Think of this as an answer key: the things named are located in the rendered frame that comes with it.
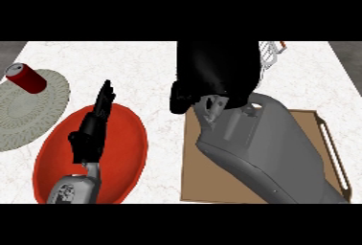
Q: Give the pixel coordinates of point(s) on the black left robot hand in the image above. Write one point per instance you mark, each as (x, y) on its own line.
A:
(93, 127)

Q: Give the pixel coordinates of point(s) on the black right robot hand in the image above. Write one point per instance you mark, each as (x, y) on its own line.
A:
(217, 70)

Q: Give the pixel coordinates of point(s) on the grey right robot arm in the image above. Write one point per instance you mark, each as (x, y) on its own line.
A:
(270, 150)

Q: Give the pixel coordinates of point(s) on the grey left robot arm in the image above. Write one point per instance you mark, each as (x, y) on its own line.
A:
(76, 188)

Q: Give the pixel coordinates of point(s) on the brown wooden tray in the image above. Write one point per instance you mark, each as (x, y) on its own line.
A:
(212, 178)

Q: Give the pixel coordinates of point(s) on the red oval bowl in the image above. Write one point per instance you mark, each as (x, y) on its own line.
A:
(121, 150)

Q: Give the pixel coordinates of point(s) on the round pale woven placemat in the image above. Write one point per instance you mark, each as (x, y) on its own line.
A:
(29, 108)

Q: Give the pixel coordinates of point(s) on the red can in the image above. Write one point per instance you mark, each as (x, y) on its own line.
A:
(29, 78)

